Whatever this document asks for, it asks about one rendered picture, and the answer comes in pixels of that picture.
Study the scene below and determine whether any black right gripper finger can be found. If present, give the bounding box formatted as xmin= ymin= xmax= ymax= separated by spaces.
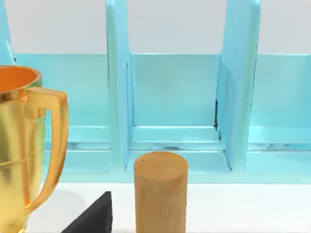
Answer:
xmin=60 ymin=191 xmax=114 ymax=233

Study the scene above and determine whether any wooden cylinder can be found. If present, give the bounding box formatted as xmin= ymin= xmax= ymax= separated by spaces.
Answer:
xmin=134 ymin=150 xmax=189 ymax=233

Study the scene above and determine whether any gold trophy cup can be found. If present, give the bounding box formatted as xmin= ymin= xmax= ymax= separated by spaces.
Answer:
xmin=0 ymin=65 xmax=69 ymax=233

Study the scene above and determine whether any light blue rack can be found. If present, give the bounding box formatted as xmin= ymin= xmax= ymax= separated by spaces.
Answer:
xmin=0 ymin=0 xmax=311 ymax=184

